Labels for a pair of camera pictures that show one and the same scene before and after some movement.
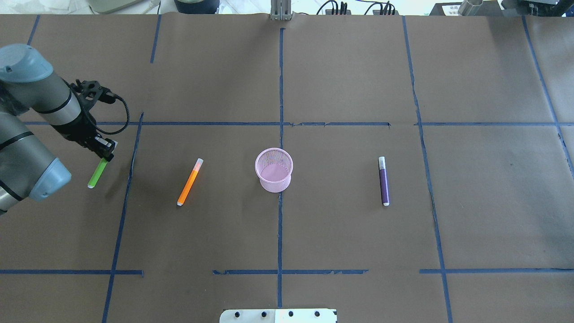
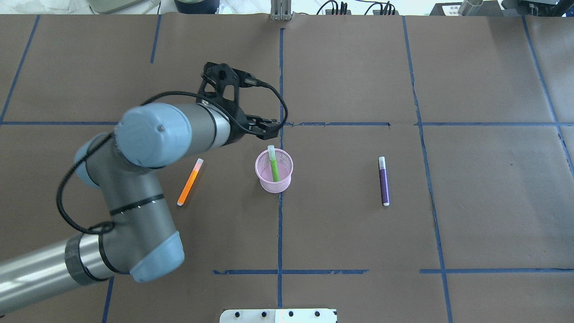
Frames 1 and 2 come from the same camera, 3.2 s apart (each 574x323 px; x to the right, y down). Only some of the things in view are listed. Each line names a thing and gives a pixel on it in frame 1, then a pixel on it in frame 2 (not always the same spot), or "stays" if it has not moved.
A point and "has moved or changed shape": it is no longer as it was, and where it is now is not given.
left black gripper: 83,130 -> 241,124
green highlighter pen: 97,173 has moved or changed shape
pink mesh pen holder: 273,166 stays
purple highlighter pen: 384,181 stays
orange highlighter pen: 190,182 stays
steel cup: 470,8 stays
